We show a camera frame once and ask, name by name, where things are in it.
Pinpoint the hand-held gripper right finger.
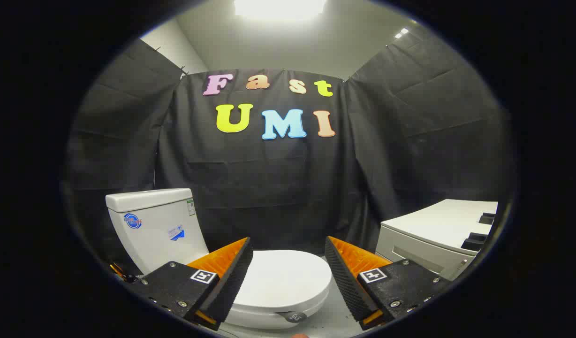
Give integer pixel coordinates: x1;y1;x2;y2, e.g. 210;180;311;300
324;236;451;331

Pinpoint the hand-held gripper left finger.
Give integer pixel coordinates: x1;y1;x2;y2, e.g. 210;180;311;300
128;237;254;331

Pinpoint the white toilet lid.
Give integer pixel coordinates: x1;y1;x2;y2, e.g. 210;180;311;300
231;250;333;323

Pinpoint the white toilet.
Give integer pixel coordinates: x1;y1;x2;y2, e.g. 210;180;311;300
105;188;333;330

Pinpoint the light drawer cabinet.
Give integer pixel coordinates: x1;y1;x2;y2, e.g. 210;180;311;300
375;199;499;281

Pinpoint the black backdrop cloth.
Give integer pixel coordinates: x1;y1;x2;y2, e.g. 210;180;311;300
65;38;511;277

